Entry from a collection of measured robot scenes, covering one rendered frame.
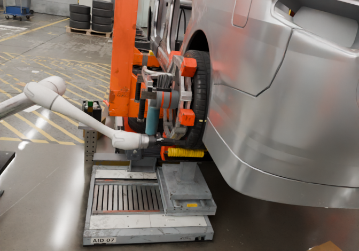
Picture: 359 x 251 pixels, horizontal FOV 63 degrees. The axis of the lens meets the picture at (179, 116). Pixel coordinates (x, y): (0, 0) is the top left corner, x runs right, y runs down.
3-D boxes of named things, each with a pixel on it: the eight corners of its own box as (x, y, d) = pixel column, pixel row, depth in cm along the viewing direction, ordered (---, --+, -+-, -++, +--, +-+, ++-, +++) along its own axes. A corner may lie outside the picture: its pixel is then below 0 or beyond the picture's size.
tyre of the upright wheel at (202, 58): (207, 52, 226) (196, 133, 241) (178, 48, 221) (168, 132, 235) (243, 55, 164) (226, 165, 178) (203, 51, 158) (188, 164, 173)
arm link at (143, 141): (139, 146, 172) (149, 146, 173) (139, 131, 175) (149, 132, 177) (137, 150, 180) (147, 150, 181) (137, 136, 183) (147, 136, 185)
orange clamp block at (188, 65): (193, 77, 173) (197, 67, 165) (180, 76, 171) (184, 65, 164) (192, 68, 176) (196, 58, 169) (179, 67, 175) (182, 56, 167)
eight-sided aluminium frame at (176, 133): (182, 155, 182) (196, 69, 162) (171, 154, 180) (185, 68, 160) (168, 119, 231) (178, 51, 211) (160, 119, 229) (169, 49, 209)
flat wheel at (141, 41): (136, 46, 716) (137, 36, 707) (156, 52, 681) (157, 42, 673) (115, 47, 665) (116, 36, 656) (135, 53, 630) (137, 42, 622)
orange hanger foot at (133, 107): (189, 120, 251) (196, 82, 238) (127, 117, 238) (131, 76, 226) (185, 113, 266) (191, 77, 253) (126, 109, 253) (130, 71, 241)
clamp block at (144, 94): (156, 99, 172) (157, 91, 170) (140, 98, 170) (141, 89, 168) (155, 96, 177) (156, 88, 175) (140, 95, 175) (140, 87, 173)
